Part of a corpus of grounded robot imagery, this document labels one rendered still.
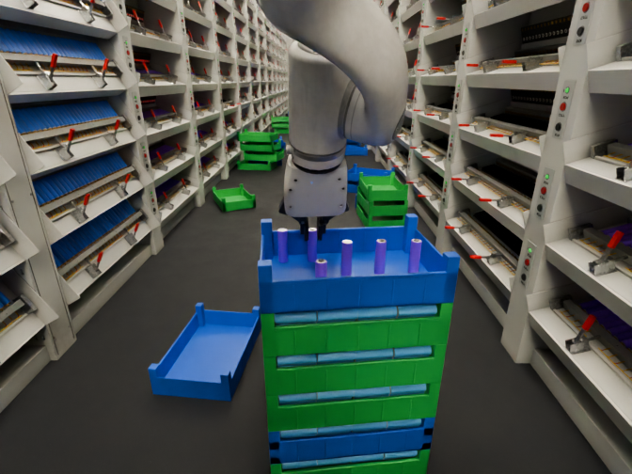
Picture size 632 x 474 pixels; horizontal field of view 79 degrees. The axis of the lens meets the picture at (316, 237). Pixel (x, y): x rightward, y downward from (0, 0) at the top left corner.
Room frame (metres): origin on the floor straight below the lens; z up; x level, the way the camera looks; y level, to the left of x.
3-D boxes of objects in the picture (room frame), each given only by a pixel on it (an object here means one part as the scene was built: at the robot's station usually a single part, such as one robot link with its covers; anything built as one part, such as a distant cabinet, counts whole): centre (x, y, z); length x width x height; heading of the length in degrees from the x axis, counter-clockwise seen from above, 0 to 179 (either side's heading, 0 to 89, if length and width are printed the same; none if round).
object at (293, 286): (0.60, -0.06, 0.44); 0.30 x 0.20 x 0.08; 96
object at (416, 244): (0.61, -0.17, 0.44); 0.02 x 0.02 x 0.06
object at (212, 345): (0.87, 0.29, 0.04); 0.30 x 0.20 x 0.08; 173
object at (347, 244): (0.60, -0.05, 0.44); 0.02 x 0.02 x 0.06
